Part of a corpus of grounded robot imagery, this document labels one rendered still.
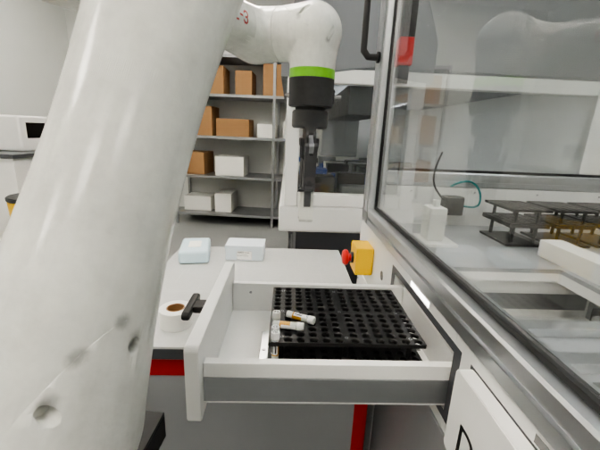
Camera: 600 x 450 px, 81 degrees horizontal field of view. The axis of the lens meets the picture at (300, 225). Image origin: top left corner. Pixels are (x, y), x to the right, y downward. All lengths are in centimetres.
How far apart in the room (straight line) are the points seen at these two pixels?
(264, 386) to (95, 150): 36
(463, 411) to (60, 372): 39
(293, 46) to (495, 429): 66
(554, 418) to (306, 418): 58
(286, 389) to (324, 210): 94
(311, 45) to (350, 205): 76
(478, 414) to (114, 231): 38
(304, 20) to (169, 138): 51
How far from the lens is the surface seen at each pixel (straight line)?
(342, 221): 137
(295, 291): 65
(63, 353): 25
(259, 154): 477
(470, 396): 45
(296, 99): 73
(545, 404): 38
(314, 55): 73
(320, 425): 88
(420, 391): 53
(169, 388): 85
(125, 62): 27
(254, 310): 72
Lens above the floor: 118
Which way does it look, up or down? 15 degrees down
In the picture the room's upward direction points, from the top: 2 degrees clockwise
